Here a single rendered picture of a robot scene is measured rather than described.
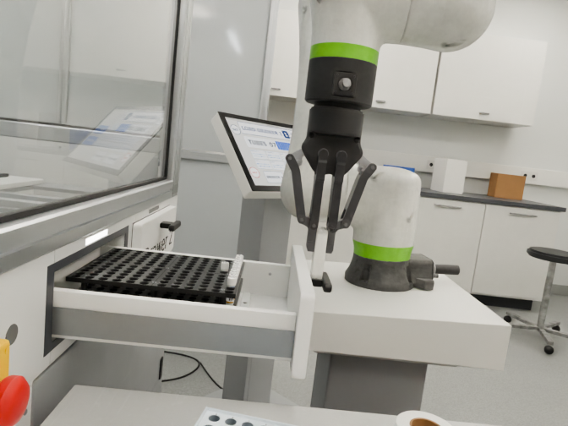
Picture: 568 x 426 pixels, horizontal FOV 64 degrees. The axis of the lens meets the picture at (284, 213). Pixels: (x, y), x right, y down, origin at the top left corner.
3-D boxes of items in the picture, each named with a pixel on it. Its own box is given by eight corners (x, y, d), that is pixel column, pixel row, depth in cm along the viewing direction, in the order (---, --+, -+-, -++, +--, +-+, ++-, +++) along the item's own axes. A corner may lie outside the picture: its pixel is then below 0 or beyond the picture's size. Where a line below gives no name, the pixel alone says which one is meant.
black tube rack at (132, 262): (241, 297, 78) (244, 261, 77) (231, 340, 60) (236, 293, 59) (111, 284, 77) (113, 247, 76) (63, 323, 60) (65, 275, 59)
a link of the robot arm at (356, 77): (368, 74, 67) (306, 67, 66) (387, 59, 55) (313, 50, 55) (363, 117, 67) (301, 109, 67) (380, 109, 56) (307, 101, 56)
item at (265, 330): (286, 297, 82) (290, 264, 81) (291, 362, 57) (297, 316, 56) (64, 273, 81) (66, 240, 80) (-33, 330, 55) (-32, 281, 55)
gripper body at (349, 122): (308, 101, 58) (299, 172, 59) (374, 108, 58) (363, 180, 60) (304, 106, 65) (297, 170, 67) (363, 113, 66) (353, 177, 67)
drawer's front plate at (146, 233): (172, 248, 114) (176, 205, 113) (138, 281, 86) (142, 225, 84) (166, 248, 114) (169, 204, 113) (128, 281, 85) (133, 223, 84)
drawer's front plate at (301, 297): (295, 303, 84) (302, 244, 82) (304, 381, 55) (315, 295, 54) (286, 301, 84) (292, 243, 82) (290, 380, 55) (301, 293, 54)
